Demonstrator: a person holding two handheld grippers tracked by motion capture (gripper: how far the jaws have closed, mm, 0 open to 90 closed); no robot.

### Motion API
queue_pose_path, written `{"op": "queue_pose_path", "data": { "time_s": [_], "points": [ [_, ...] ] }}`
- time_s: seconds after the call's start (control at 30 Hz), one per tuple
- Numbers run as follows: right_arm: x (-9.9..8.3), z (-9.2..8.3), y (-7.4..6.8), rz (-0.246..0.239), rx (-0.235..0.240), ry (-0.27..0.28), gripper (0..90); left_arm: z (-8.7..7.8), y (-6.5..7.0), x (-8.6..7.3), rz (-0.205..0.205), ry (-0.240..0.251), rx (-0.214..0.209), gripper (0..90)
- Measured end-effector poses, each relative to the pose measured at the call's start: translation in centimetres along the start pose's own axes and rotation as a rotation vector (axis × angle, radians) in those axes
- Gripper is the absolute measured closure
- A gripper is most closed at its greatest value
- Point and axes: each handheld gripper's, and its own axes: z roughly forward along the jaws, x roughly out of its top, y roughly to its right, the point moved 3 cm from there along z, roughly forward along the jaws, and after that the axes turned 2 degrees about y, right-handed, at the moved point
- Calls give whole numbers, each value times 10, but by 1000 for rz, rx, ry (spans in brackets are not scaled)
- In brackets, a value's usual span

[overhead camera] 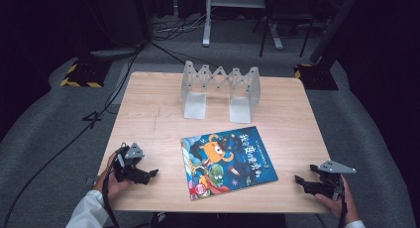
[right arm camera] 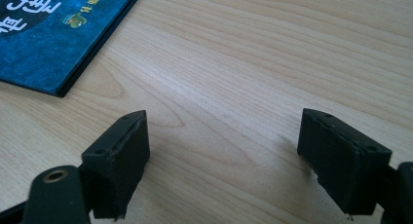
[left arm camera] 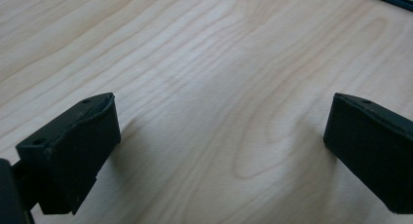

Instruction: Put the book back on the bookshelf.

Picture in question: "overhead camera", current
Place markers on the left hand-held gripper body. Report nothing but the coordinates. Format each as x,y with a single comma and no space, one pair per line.
127,170

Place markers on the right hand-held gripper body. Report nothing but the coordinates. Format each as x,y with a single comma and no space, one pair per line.
328,180

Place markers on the blue cartoon picture book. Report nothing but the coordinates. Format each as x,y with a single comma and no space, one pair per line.
228,162

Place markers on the clear expandable book rack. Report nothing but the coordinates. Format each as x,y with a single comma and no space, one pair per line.
241,89

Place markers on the person's left hand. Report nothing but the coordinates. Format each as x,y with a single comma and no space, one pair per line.
114,188

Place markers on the person's right hand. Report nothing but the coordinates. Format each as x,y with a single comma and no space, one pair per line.
346,205

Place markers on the person's dark clothing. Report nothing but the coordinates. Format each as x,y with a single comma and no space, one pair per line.
218,220

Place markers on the black stand base yellow stripes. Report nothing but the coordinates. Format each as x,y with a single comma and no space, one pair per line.
317,77
84,72

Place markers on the dark slanted stand pole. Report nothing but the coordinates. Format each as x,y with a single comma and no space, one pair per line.
333,26

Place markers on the black metal chair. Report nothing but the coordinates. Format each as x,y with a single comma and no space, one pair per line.
287,16

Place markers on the white metal desk frame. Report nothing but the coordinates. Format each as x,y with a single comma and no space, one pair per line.
207,23

